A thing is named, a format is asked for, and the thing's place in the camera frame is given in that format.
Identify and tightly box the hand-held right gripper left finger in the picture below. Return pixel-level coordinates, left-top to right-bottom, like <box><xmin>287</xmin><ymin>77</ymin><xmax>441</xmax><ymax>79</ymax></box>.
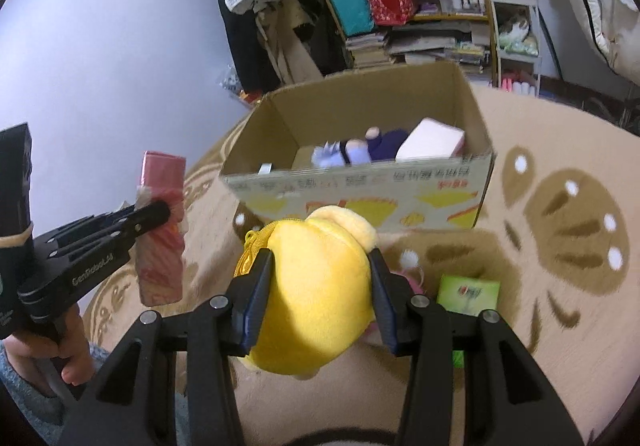
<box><xmin>57</xmin><ymin>246</ymin><xmax>276</xmax><ymax>446</ymax></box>

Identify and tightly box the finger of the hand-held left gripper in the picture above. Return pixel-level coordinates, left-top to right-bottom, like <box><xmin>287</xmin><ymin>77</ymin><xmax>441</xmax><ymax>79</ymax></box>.
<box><xmin>47</xmin><ymin>205</ymin><xmax>140</xmax><ymax>247</ymax></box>
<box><xmin>100</xmin><ymin>200</ymin><xmax>172</xmax><ymax>247</ymax></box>

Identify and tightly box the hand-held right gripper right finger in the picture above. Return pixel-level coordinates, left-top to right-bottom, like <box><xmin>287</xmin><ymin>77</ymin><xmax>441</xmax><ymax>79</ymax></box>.
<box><xmin>367</xmin><ymin>246</ymin><xmax>586</xmax><ymax>446</ymax></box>

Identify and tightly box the pink tissue packet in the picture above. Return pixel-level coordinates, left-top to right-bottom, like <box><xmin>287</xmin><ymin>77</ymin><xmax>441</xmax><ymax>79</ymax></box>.
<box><xmin>136</xmin><ymin>150</ymin><xmax>187</xmax><ymax>306</ymax></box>

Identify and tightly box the yellow plush toy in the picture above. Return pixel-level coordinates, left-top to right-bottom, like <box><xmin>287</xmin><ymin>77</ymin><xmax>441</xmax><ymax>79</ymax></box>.
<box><xmin>235</xmin><ymin>205</ymin><xmax>378</xmax><ymax>379</ymax></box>

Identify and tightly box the printed cardboard box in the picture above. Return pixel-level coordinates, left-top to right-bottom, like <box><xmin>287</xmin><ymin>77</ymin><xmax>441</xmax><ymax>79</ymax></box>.
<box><xmin>220</xmin><ymin>61</ymin><xmax>497</xmax><ymax>232</ymax></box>

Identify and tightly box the purple plush doll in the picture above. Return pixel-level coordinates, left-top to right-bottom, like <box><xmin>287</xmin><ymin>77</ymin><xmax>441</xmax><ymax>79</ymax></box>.
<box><xmin>312</xmin><ymin>127</ymin><xmax>416</xmax><ymax>169</ymax></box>

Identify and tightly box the person's left forearm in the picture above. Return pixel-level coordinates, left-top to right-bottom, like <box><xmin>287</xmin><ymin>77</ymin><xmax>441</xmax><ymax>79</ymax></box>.
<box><xmin>0</xmin><ymin>346</ymin><xmax>108</xmax><ymax>446</ymax></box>

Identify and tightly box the person's left hand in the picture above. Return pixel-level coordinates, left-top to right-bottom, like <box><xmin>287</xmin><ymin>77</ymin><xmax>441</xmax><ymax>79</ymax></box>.
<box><xmin>10</xmin><ymin>303</ymin><xmax>97</xmax><ymax>397</ymax></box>

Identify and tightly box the pink plush toy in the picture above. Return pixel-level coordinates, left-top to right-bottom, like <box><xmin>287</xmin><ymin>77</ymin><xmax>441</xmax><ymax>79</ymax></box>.
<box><xmin>364</xmin><ymin>249</ymin><xmax>426</xmax><ymax>346</ymax></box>

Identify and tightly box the green tissue packet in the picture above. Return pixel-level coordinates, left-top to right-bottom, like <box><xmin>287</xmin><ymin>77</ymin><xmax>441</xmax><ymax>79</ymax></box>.
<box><xmin>436</xmin><ymin>275</ymin><xmax>502</xmax><ymax>367</ymax></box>

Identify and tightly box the small patterned bag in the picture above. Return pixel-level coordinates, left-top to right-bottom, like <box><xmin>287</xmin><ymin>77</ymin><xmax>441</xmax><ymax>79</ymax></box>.
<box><xmin>218</xmin><ymin>71</ymin><xmax>243</xmax><ymax>94</ymax></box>

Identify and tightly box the beige printed blanket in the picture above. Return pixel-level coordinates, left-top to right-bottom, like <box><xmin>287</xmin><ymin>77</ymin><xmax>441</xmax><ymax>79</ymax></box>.
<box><xmin>82</xmin><ymin>81</ymin><xmax>640</xmax><ymax>446</ymax></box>

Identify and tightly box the black coat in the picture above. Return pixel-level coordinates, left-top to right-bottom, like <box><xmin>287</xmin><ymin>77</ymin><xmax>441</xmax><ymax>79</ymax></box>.
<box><xmin>200</xmin><ymin>0</ymin><xmax>281</xmax><ymax>92</ymax></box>

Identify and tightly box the beige coat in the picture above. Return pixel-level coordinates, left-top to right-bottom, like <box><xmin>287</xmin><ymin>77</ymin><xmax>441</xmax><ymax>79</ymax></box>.
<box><xmin>257</xmin><ymin>1</ymin><xmax>326</xmax><ymax>87</ymax></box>

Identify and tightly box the row of pink white bottles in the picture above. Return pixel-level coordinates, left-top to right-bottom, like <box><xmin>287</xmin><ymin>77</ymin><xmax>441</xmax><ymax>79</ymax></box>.
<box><xmin>500</xmin><ymin>71</ymin><xmax>538</xmax><ymax>94</ymax></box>

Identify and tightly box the pile of books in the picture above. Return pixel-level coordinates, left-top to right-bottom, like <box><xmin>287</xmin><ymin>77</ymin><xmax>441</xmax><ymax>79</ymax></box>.
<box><xmin>345</xmin><ymin>24</ymin><xmax>493</xmax><ymax>74</ymax></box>

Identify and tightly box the white storage cart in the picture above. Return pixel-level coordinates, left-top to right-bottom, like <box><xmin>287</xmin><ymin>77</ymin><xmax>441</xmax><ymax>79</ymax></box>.
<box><xmin>487</xmin><ymin>0</ymin><xmax>543</xmax><ymax>90</ymax></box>

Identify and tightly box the teal bag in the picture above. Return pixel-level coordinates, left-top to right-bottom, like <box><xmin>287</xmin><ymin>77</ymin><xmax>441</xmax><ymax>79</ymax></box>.
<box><xmin>320</xmin><ymin>0</ymin><xmax>378</xmax><ymax>38</ymax></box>

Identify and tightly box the wooden bookshelf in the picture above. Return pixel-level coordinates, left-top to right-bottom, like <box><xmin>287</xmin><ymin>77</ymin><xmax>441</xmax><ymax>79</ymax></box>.
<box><xmin>310</xmin><ymin>0</ymin><xmax>501</xmax><ymax>87</ymax></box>

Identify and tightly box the calico plush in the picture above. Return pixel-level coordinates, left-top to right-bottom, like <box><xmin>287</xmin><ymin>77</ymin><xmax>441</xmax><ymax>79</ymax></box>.
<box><xmin>500</xmin><ymin>11</ymin><xmax>531</xmax><ymax>42</ymax></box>

